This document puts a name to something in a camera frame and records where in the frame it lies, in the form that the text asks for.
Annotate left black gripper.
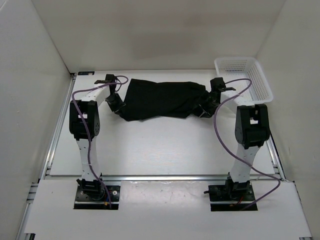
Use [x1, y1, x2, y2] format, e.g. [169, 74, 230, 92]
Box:
[104, 92, 125, 116]

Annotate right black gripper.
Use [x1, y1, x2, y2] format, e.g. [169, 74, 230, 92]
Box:
[193, 90, 220, 119]

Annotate black shorts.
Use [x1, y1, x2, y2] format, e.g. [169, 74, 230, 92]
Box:
[119, 78, 209, 122]

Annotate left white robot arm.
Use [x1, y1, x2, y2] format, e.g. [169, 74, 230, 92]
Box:
[69, 74, 129, 200]

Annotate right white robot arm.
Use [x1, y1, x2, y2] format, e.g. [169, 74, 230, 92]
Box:
[210, 77, 271, 200]

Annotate dark corner label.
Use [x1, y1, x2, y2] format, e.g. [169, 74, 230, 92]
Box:
[77, 71, 95, 76]

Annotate white plastic basket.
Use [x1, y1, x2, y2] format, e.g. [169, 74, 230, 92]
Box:
[214, 56, 274, 104]

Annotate aluminium frame rail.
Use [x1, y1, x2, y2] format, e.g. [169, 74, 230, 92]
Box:
[42, 174, 286, 183]

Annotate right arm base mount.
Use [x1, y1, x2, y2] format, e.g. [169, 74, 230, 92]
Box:
[203, 183, 258, 212]

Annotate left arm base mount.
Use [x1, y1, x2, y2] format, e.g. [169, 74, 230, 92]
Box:
[73, 184, 121, 210]

